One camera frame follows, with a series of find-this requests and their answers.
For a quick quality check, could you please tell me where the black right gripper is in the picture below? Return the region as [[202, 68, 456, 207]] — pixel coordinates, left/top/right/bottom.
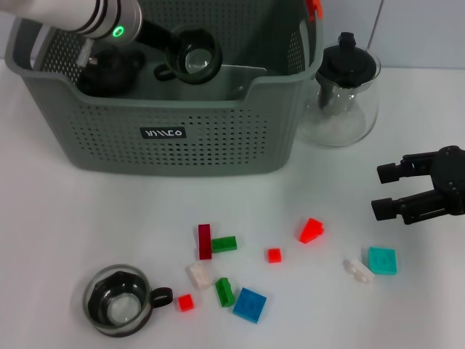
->
[[370, 144, 465, 225]]

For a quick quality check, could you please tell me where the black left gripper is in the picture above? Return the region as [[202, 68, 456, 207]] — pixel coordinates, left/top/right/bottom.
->
[[137, 20, 176, 52]]

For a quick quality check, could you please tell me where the glass teacup black sleeve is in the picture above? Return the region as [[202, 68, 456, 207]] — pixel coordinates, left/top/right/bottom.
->
[[154, 25, 223, 85], [82, 264, 174, 338]]

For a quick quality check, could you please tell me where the grey-green perforated storage bin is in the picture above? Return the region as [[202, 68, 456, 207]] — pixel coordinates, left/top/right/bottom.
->
[[5, 0, 324, 178]]

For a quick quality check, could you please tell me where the dark clay teapot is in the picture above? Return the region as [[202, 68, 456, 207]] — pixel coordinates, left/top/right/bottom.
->
[[76, 49, 146, 98]]

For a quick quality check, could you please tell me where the teal square flat brick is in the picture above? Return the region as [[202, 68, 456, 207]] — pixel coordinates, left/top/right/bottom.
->
[[367, 246, 398, 276]]

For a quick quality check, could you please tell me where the white toy brick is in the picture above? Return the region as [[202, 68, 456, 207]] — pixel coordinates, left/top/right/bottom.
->
[[343, 257, 376, 284], [185, 262, 214, 291]]

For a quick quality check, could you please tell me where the red sloped toy brick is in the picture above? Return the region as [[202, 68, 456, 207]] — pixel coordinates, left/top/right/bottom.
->
[[298, 217, 326, 244]]

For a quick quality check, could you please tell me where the glass teapot black lid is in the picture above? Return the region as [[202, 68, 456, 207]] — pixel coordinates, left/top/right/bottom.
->
[[297, 31, 382, 148]]

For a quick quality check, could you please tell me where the green toy brick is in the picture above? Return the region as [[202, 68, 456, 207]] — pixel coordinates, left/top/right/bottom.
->
[[214, 277, 237, 308], [211, 236, 239, 254]]

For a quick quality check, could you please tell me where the blue square toy brick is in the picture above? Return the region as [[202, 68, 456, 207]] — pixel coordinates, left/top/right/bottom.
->
[[232, 286, 268, 324]]

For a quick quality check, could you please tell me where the dark red long brick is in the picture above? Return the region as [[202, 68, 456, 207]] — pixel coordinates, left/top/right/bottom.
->
[[198, 223, 213, 261]]

